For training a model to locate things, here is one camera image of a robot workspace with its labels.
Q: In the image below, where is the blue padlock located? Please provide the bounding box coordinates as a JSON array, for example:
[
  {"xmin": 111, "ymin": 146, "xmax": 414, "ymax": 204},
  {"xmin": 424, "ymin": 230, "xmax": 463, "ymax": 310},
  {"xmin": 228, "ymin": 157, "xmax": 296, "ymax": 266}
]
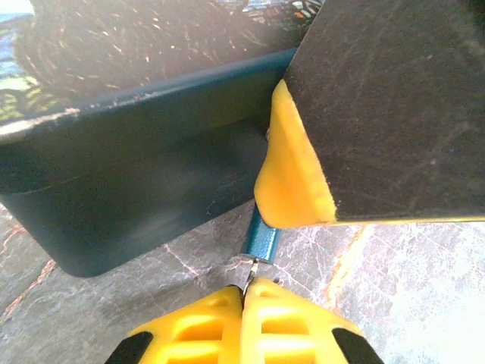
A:
[{"xmin": 240, "ymin": 127, "xmax": 284, "ymax": 265}]

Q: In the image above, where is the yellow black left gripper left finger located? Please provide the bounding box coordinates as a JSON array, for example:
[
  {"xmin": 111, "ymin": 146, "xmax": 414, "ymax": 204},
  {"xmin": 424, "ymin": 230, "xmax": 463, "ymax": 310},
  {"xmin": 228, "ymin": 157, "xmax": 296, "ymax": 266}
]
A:
[{"xmin": 104, "ymin": 286, "xmax": 243, "ymax": 364}]

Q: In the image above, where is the small silver key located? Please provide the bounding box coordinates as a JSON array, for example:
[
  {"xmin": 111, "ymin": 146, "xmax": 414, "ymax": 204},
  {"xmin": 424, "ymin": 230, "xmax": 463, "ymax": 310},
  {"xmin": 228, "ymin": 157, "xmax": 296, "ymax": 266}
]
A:
[{"xmin": 226, "ymin": 256, "xmax": 261, "ymax": 296}]

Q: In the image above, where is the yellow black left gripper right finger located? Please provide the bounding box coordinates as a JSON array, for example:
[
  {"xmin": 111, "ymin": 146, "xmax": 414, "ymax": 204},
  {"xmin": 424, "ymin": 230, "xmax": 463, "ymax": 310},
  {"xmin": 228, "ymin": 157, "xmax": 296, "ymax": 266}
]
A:
[{"xmin": 240, "ymin": 275, "xmax": 383, "ymax": 364}]

